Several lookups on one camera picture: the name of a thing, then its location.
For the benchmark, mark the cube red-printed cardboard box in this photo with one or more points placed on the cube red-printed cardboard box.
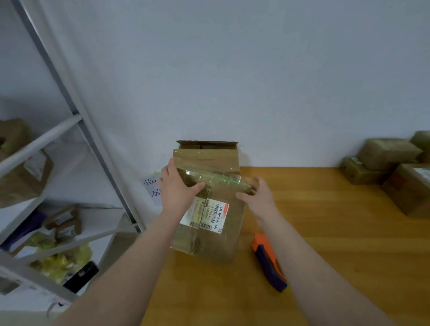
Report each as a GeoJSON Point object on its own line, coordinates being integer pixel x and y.
{"type": "Point", "coordinates": [410, 188]}

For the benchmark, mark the large worn shelf carton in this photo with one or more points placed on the large worn shelf carton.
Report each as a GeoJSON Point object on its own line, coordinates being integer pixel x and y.
{"type": "Point", "coordinates": [20, 171]}

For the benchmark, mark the large green-printed cardboard box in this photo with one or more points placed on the large green-printed cardboard box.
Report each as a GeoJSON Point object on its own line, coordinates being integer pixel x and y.
{"type": "Point", "coordinates": [208, 242]}

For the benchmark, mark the person's left hand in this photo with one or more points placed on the person's left hand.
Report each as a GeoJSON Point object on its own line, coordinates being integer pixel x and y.
{"type": "Point", "coordinates": [180, 191]}

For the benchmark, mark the wooden table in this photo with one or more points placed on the wooden table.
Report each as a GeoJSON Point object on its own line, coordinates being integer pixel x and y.
{"type": "Point", "coordinates": [349, 235]}

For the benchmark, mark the blue orange tape dispenser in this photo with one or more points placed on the blue orange tape dispenser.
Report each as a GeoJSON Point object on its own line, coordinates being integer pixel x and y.
{"type": "Point", "coordinates": [269, 262]}

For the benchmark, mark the dark blue bag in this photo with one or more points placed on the dark blue bag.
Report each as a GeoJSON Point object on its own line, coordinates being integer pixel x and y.
{"type": "Point", "coordinates": [23, 228]}

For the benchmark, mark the squat red-printed cardboard box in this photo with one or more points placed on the squat red-printed cardboard box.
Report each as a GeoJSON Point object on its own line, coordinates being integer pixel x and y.
{"type": "Point", "coordinates": [422, 142]}

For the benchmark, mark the small open-flap cardboard box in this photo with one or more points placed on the small open-flap cardboard box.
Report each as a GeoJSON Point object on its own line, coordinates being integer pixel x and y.
{"type": "Point", "coordinates": [390, 153]}

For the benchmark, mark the yellow plastic bag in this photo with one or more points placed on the yellow plastic bag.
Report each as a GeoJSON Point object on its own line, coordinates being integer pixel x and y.
{"type": "Point", "coordinates": [60, 262]}

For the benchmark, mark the black mobile phone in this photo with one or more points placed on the black mobile phone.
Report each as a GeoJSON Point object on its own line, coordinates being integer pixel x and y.
{"type": "Point", "coordinates": [80, 277]}

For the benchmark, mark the stack of cardboard boxes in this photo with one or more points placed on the stack of cardboard boxes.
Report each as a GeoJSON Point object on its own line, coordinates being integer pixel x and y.
{"type": "Point", "coordinates": [207, 156]}

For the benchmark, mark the person's right forearm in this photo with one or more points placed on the person's right forearm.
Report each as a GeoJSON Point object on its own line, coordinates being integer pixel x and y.
{"type": "Point", "coordinates": [322, 282]}

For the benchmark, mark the box barcode label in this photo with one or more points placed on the box barcode label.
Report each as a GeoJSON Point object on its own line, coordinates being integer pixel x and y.
{"type": "Point", "coordinates": [361, 173]}

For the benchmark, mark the small open carton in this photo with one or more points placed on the small open carton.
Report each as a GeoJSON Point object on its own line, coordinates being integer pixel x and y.
{"type": "Point", "coordinates": [64, 220]}

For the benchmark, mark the white paper wall sign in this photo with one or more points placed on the white paper wall sign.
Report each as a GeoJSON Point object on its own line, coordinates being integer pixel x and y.
{"type": "Point", "coordinates": [153, 189]}

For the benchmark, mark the person's left forearm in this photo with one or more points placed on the person's left forearm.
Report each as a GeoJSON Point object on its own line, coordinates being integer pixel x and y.
{"type": "Point", "coordinates": [124, 279]}

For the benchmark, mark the grey metal shelf rack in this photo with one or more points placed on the grey metal shelf rack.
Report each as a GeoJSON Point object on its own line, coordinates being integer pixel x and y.
{"type": "Point", "coordinates": [37, 144]}

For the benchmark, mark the person's right hand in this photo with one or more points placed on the person's right hand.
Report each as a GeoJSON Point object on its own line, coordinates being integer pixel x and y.
{"type": "Point", "coordinates": [261, 200]}

